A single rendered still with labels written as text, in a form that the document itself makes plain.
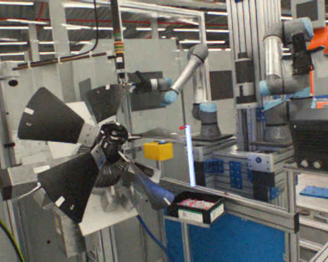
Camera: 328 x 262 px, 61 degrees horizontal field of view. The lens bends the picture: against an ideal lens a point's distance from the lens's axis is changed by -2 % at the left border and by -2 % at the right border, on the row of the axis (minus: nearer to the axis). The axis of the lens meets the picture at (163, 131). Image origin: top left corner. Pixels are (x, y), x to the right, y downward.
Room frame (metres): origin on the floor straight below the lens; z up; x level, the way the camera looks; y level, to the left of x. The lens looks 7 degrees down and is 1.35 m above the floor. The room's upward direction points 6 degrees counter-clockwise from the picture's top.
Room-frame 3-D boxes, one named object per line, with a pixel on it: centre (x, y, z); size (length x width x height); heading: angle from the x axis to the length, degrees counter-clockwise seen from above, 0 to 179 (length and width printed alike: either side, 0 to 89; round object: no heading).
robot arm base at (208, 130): (1.96, -0.32, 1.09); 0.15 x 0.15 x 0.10
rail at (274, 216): (1.36, -0.19, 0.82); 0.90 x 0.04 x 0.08; 37
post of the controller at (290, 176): (1.02, -0.46, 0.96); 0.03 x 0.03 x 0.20; 37
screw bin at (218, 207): (1.21, -0.11, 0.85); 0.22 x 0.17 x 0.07; 52
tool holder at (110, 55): (1.23, 0.16, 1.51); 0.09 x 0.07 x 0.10; 72
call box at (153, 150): (1.68, 0.05, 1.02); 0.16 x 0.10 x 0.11; 37
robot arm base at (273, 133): (1.57, -0.64, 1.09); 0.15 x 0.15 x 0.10
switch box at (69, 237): (1.35, 0.53, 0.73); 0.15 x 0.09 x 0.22; 37
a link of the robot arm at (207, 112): (1.96, -0.32, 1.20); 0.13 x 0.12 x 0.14; 13
